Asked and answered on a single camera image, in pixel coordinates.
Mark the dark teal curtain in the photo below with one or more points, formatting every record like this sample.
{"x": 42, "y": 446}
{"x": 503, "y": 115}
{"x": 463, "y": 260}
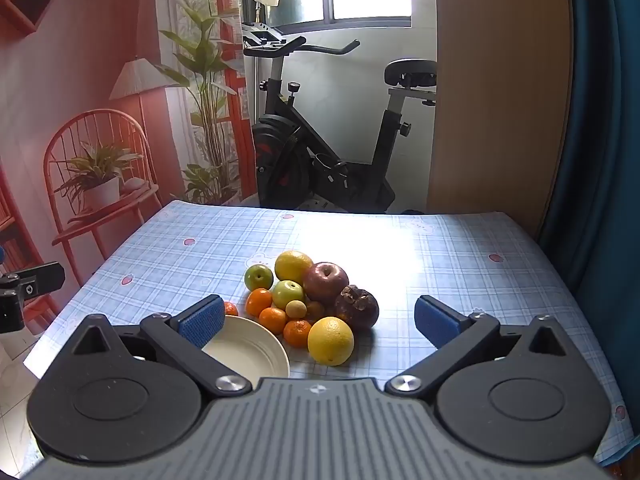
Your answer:
{"x": 605, "y": 110}

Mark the white round plate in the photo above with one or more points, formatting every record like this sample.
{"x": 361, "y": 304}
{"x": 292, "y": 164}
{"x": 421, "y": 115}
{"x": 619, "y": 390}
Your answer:
{"x": 250, "y": 350}

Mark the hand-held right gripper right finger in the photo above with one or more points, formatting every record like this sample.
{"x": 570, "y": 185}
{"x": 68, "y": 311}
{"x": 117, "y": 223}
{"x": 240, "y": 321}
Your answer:
{"x": 436, "y": 321}

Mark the light tan longan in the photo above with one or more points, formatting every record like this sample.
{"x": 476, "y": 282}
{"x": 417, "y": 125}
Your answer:
{"x": 296, "y": 309}

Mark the red apple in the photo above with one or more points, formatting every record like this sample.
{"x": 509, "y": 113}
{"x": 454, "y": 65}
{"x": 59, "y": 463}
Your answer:
{"x": 325, "y": 282}

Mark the blue plaid tablecloth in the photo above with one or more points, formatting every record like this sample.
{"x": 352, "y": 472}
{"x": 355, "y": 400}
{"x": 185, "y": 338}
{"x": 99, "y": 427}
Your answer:
{"x": 450, "y": 270}

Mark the thin metal pole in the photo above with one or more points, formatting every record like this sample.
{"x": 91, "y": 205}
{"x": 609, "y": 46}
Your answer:
{"x": 257, "y": 12}

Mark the light wooden panel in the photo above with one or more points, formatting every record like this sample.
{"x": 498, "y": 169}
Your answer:
{"x": 500, "y": 85}

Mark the light green apple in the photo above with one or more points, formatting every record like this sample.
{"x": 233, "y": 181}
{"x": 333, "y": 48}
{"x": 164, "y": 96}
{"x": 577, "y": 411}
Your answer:
{"x": 287, "y": 292}

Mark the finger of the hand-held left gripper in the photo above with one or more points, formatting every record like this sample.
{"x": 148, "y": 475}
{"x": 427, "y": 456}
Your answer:
{"x": 42, "y": 279}

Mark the dark green apple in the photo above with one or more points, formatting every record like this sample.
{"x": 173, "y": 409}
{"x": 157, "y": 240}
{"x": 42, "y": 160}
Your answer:
{"x": 258, "y": 277}

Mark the yellow lemon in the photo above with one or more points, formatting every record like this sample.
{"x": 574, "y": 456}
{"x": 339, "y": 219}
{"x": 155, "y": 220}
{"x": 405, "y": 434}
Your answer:
{"x": 330, "y": 341}
{"x": 292, "y": 265}

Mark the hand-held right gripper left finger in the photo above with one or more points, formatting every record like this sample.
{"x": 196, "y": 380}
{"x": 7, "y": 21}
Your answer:
{"x": 202, "y": 321}

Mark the black exercise bike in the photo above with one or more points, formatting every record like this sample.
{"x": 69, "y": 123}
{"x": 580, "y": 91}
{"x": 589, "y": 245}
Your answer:
{"x": 320, "y": 155}

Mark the dark brown longan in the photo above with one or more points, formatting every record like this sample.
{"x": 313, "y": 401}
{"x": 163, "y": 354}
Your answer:
{"x": 315, "y": 311}

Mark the dark purple mangosteen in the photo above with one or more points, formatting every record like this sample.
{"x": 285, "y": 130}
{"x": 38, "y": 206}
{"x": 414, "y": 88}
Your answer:
{"x": 356, "y": 307}

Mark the orange tangerine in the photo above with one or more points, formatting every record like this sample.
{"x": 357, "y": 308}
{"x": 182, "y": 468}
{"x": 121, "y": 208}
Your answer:
{"x": 272, "y": 320}
{"x": 257, "y": 302}
{"x": 296, "y": 334}
{"x": 231, "y": 309}

